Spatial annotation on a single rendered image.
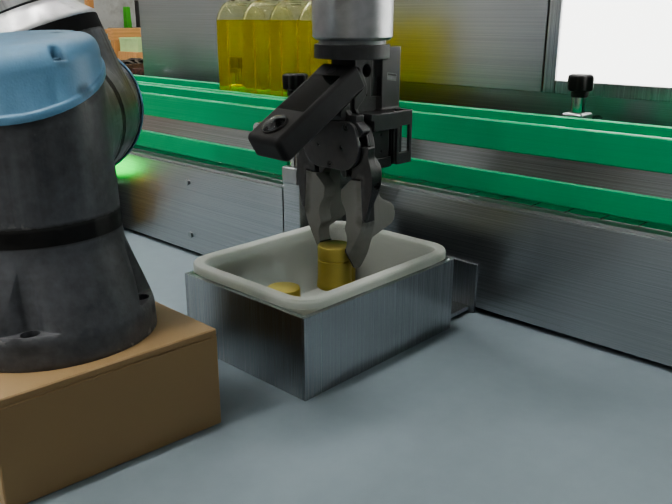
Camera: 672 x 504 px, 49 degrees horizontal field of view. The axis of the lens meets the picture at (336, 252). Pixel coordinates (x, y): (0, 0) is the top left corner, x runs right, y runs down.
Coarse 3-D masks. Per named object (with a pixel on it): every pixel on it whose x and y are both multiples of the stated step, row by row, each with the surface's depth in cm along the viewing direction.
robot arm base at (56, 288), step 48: (0, 240) 51; (48, 240) 52; (96, 240) 54; (0, 288) 52; (48, 288) 52; (96, 288) 54; (144, 288) 60; (0, 336) 52; (48, 336) 52; (96, 336) 53; (144, 336) 57
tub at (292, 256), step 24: (264, 240) 80; (288, 240) 82; (312, 240) 84; (384, 240) 82; (408, 240) 80; (216, 264) 75; (240, 264) 77; (264, 264) 80; (288, 264) 82; (312, 264) 85; (384, 264) 83; (408, 264) 72; (432, 264) 74; (240, 288) 67; (264, 288) 65; (312, 288) 85; (336, 288) 66; (360, 288) 67
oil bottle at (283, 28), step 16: (288, 0) 99; (304, 0) 100; (272, 16) 101; (288, 16) 98; (272, 32) 101; (288, 32) 99; (272, 48) 102; (288, 48) 100; (272, 64) 103; (288, 64) 100; (272, 80) 103
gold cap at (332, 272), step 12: (336, 240) 75; (324, 252) 72; (336, 252) 72; (324, 264) 73; (336, 264) 72; (348, 264) 73; (324, 276) 73; (336, 276) 73; (348, 276) 73; (324, 288) 73
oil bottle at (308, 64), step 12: (300, 12) 97; (300, 24) 97; (300, 36) 98; (300, 48) 98; (312, 48) 97; (300, 60) 99; (312, 60) 97; (324, 60) 96; (300, 72) 99; (312, 72) 98
